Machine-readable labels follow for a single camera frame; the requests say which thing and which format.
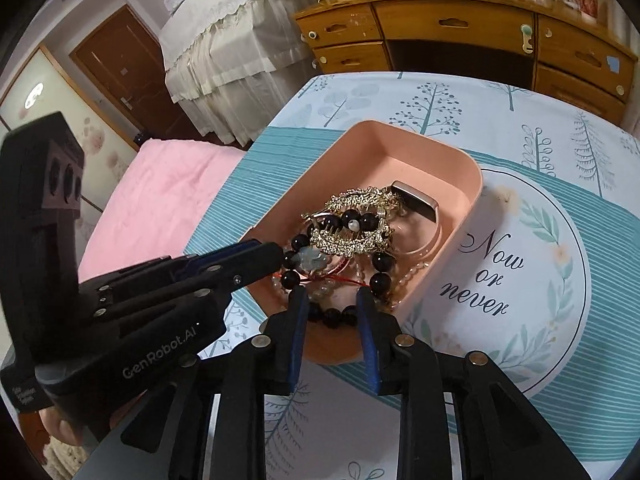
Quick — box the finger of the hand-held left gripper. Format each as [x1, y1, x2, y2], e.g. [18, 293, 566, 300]
[94, 241, 287, 322]
[96, 239, 267, 297]

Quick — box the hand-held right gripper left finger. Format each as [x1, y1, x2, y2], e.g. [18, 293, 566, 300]
[120, 286, 312, 480]

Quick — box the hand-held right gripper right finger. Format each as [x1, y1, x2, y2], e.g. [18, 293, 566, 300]
[356, 287, 592, 480]

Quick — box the pearl bracelet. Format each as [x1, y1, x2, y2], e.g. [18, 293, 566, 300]
[272, 280, 356, 304]

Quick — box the black bead bracelet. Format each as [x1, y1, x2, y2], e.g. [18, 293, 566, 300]
[282, 212, 398, 331]

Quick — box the red string bracelet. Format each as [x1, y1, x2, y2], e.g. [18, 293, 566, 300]
[276, 272, 374, 289]

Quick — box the gold leaf hair clip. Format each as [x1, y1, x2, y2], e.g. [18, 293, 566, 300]
[301, 185, 401, 261]

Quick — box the pink band smartwatch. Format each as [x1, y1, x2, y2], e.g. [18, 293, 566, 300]
[390, 180, 444, 257]

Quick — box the pink plastic storage box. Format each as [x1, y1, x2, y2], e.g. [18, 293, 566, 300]
[240, 120, 483, 365]

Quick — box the person's left hand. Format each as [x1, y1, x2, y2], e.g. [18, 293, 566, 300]
[42, 404, 88, 448]

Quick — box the pink blanket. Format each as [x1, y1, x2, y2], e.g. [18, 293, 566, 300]
[77, 137, 252, 282]

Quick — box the floral sliding door panel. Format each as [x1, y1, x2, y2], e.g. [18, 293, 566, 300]
[0, 44, 142, 213]

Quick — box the brown wooden door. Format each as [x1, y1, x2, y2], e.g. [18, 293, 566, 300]
[69, 5, 197, 142]

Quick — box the white lace furniture cover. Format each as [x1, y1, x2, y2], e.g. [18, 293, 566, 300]
[160, 0, 322, 147]

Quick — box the wooden desk with drawers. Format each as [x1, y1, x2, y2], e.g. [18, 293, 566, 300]
[292, 0, 638, 127]

